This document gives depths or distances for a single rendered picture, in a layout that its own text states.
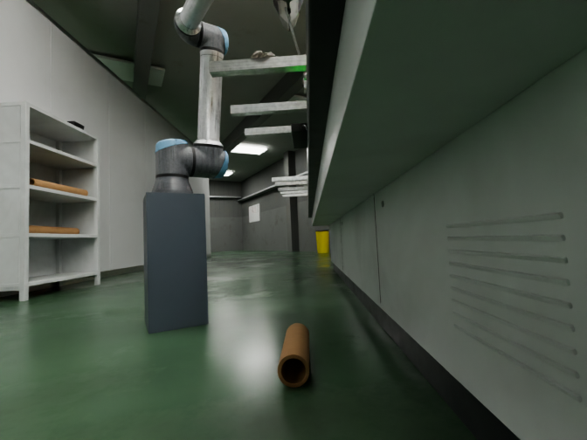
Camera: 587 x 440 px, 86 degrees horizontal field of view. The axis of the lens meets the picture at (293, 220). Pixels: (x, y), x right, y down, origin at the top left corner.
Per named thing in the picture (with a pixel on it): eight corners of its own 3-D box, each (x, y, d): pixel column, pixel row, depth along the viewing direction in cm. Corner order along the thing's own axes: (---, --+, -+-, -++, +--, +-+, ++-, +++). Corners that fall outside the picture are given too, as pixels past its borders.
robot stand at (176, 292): (148, 333, 132) (146, 192, 136) (144, 321, 154) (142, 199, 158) (208, 324, 144) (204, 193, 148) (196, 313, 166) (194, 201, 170)
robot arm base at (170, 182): (153, 193, 140) (152, 171, 141) (149, 199, 157) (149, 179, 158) (196, 194, 149) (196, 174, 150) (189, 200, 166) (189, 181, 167)
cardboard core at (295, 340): (276, 354, 79) (285, 323, 109) (278, 388, 79) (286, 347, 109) (308, 354, 79) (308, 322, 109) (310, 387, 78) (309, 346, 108)
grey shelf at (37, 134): (-34, 303, 240) (-30, 104, 249) (58, 285, 329) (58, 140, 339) (24, 301, 238) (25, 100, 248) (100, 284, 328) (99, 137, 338)
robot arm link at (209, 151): (187, 176, 167) (191, 26, 158) (219, 179, 176) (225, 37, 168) (195, 177, 154) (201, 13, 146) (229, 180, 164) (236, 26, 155)
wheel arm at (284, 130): (245, 136, 136) (244, 127, 136) (245, 139, 139) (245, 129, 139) (347, 130, 134) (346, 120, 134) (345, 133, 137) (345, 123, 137)
